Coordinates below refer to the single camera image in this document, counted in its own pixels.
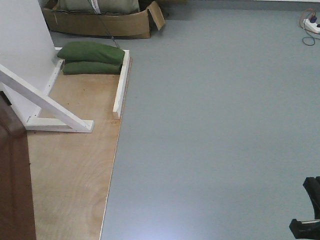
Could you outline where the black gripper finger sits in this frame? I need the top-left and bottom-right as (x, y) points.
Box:
(303, 176), (320, 219)
(289, 219), (320, 240)

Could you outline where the brown wooden door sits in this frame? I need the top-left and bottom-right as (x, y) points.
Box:
(0, 91), (36, 240)

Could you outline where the white power strip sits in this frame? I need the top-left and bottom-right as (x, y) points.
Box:
(302, 18), (320, 34)

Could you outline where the plywood base platform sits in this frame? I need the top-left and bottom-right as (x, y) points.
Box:
(27, 74), (121, 240)

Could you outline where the brown cardboard box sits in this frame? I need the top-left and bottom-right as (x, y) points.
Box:
(42, 0), (166, 39)

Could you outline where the far white triangular brace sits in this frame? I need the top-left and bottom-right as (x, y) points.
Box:
(0, 63), (95, 133)

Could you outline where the upper far green sandbag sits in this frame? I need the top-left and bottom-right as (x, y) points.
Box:
(57, 41), (125, 65)

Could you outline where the green sandbag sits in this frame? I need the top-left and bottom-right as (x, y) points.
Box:
(62, 61), (122, 75)
(57, 41), (125, 65)

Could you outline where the lower far green sandbag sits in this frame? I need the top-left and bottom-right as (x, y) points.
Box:
(62, 61), (122, 75)

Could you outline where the olive sack in box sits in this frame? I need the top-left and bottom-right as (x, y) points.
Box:
(58, 0), (140, 15)

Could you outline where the far white edge rail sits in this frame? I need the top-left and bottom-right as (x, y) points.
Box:
(112, 50), (132, 120)

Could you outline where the blue tension rope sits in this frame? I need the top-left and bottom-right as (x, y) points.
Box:
(84, 0), (121, 50)

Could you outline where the white door frame panel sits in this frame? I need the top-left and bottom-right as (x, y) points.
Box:
(0, 0), (63, 125)

